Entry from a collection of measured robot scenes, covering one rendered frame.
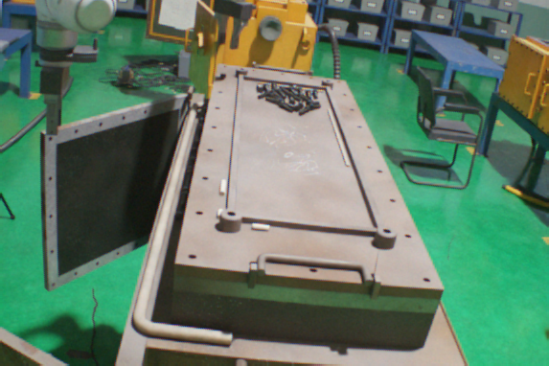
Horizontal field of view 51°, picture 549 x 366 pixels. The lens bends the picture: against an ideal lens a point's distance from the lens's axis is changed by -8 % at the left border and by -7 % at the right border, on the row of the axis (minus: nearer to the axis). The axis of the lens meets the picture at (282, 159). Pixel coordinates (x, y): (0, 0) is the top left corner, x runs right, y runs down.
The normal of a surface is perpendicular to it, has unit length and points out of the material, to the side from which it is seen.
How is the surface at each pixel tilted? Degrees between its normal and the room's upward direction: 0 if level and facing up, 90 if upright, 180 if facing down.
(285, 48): 90
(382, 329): 90
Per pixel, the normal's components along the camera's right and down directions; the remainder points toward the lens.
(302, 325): 0.04, 0.39
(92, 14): 0.60, 0.51
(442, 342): 0.15, -0.91
